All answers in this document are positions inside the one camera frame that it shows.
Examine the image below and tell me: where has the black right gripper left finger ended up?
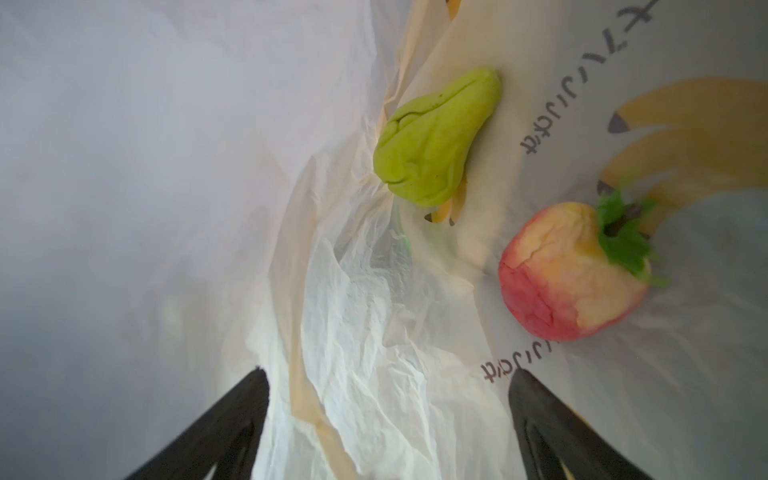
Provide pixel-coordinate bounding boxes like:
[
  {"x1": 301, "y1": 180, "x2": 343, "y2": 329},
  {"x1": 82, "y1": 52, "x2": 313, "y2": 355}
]
[{"x1": 129, "y1": 368, "x2": 270, "y2": 479}]

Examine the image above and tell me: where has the green fake pear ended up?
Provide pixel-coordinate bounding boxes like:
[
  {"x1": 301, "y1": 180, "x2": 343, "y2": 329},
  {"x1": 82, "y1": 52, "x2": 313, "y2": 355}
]
[{"x1": 373, "y1": 68, "x2": 502, "y2": 208}]

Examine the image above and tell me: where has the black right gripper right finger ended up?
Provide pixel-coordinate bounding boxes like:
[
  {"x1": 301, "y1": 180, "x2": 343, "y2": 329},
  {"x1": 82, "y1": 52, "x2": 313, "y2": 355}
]
[{"x1": 508, "y1": 369, "x2": 650, "y2": 480}]

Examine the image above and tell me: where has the translucent banana print plastic bag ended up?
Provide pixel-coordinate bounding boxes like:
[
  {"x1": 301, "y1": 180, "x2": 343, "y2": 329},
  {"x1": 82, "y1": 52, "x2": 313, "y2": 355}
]
[{"x1": 1, "y1": 1, "x2": 767, "y2": 479}]

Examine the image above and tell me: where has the red yellow fake apple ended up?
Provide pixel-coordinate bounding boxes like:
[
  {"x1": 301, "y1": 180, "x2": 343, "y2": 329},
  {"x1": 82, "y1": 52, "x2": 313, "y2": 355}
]
[{"x1": 498, "y1": 190, "x2": 663, "y2": 342}]

